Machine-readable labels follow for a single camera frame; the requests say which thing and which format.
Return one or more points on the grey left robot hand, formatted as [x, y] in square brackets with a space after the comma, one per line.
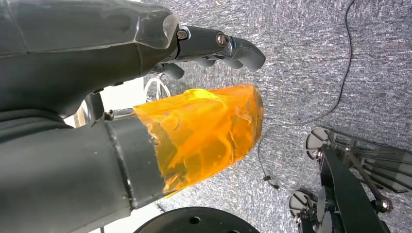
[80, 48]

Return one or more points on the chrome spoked wheel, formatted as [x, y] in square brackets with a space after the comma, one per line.
[157, 88]

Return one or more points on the black round base plate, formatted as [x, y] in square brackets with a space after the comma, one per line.
[196, 222]

